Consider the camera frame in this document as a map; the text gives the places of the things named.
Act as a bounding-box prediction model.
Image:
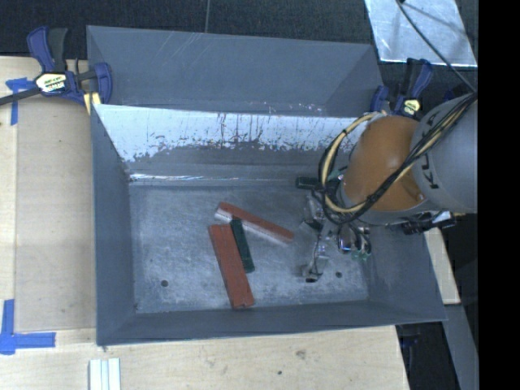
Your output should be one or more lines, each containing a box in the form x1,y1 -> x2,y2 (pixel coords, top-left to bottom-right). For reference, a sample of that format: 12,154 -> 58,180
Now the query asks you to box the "dark green flat block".
228,216 -> 257,275

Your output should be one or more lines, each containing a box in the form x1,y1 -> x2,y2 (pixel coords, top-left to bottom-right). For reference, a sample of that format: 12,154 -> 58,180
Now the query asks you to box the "red-brown flat block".
207,223 -> 257,310
213,201 -> 296,245

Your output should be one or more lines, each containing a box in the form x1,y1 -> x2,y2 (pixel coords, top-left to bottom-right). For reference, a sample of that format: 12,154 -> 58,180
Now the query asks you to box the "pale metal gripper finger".
299,218 -> 324,236
301,242 -> 331,284

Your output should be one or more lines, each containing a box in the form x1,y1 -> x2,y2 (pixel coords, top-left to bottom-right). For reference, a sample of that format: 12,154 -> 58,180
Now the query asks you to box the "grey metal bin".
84,24 -> 449,347

